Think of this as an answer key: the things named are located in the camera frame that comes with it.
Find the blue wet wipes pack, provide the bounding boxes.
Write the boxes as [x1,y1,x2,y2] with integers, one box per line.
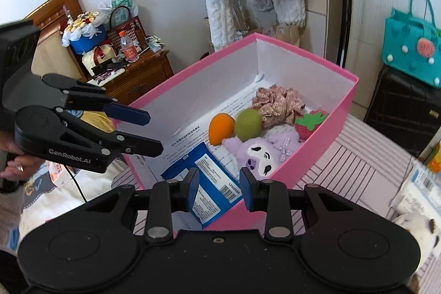
[161,142,243,229]

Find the purple plush toy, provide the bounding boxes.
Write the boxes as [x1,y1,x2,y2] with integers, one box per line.
[222,129,302,180]

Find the green plush ball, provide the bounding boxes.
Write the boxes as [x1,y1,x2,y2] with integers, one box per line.
[235,108,262,142]

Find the orange plush ball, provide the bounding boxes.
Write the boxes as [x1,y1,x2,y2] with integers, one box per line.
[208,113,235,145]

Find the red strawberry plush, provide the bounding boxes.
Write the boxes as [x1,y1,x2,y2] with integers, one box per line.
[294,109,329,142]

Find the floral pink scrunchie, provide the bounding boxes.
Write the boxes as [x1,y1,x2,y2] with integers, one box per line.
[251,84,306,129]

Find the white tissue pack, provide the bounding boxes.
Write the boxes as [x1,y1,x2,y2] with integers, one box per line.
[391,160,440,225]

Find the white brown plush dog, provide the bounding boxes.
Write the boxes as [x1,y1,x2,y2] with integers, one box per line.
[393,213,440,269]

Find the person's left hand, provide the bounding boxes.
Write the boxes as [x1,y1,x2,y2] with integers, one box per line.
[1,131,45,181]

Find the printed paper sheet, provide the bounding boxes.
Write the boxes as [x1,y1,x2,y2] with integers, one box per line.
[127,72,269,188]

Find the pink cardboard storage box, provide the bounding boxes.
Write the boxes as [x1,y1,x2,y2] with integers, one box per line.
[117,35,358,231]

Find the wooden nightstand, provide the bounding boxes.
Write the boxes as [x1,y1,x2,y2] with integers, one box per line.
[88,49,173,105]

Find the plastic water bottle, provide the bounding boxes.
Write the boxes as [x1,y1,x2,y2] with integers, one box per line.
[119,31,139,63]

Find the woven basket bag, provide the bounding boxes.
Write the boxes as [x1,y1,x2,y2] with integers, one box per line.
[106,5,147,53]

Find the flower bouquet blue wrap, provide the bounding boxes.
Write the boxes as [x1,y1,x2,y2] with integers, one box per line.
[61,11,108,55]

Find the wooden headboard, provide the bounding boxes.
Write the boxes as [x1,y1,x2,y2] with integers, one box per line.
[20,0,88,84]

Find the brown paper bag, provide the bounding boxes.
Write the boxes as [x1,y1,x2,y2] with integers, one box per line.
[262,24,300,47]

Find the black suitcase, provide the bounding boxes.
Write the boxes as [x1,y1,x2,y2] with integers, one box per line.
[364,65,440,157]

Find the white knit pants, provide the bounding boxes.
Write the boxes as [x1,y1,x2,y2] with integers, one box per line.
[205,0,306,51]

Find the teal felt tote bag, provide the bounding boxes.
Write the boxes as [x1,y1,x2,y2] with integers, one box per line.
[381,0,440,89]

